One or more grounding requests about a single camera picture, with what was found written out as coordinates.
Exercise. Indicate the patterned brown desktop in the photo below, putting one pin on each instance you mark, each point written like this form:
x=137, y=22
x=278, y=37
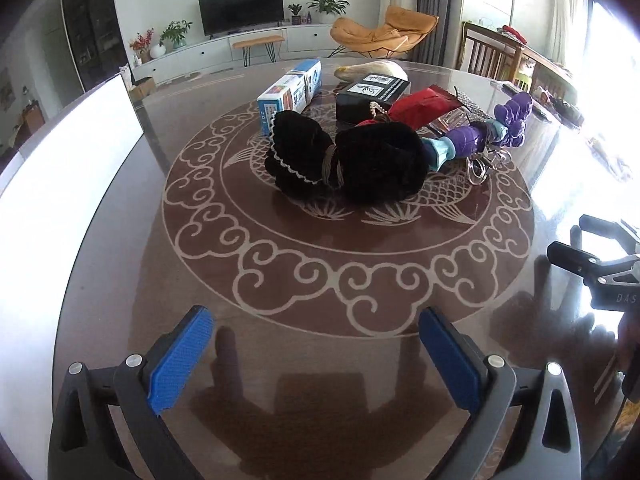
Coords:
x=300, y=285

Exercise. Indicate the leafy potted plant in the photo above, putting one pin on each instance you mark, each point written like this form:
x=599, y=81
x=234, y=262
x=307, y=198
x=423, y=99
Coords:
x=176, y=34

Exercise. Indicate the large green potted plant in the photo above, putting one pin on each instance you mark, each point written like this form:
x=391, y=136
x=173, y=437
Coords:
x=327, y=6

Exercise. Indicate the white tv cabinet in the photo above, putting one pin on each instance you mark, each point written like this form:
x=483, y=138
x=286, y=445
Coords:
x=210, y=52

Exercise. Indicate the dark glass cabinet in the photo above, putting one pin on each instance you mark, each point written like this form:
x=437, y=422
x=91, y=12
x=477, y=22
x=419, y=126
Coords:
x=92, y=25

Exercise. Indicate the white cat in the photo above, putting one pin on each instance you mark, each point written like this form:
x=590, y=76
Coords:
x=125, y=74

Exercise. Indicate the red flower vase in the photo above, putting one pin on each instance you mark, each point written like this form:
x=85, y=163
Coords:
x=141, y=45

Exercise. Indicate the black rectangular box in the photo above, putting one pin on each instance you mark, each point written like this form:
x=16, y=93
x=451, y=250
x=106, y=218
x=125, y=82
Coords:
x=350, y=105

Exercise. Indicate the cardboard box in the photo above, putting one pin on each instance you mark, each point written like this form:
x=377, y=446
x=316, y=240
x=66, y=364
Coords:
x=142, y=89

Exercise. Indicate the orange lounge chair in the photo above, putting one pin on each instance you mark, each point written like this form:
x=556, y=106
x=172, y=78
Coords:
x=380, y=32

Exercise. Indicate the white round pouch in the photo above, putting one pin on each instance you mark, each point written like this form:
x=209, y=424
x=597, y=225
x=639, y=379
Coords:
x=370, y=69

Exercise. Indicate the small potted plant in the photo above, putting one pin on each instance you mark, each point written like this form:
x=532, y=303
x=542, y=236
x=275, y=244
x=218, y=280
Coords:
x=295, y=12

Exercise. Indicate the wooden bench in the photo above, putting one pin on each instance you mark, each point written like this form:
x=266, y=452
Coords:
x=257, y=41

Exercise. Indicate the pearl hair claw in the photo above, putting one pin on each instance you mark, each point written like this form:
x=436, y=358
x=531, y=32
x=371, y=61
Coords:
x=375, y=108

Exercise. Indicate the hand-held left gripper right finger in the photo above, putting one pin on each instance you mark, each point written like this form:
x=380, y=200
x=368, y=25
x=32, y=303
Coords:
x=450, y=360

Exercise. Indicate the wooden dining table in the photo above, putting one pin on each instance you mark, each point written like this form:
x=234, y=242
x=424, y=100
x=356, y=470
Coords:
x=542, y=62

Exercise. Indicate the black television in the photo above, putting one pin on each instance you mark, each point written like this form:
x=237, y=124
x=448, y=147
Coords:
x=240, y=7

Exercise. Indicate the black velvet bow hair clip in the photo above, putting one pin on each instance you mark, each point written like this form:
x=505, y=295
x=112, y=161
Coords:
x=300, y=150

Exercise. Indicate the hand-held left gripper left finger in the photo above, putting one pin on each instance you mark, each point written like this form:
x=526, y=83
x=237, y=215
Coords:
x=180, y=355

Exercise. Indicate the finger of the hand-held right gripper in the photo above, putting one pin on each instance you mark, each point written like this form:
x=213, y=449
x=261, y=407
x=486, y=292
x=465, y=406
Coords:
x=570, y=255
x=597, y=222

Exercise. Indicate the blue toothpaste box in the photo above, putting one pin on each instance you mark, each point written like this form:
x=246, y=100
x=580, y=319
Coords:
x=290, y=92

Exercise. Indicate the white round vase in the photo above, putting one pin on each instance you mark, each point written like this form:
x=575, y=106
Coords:
x=157, y=51

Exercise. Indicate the red packet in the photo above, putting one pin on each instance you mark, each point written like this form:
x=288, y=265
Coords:
x=425, y=105

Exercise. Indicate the wooden chair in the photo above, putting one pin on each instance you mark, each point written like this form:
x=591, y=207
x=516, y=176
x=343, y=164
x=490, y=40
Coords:
x=482, y=52

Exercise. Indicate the silver glitter hair comb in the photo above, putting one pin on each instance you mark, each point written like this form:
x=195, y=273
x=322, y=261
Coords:
x=470, y=105

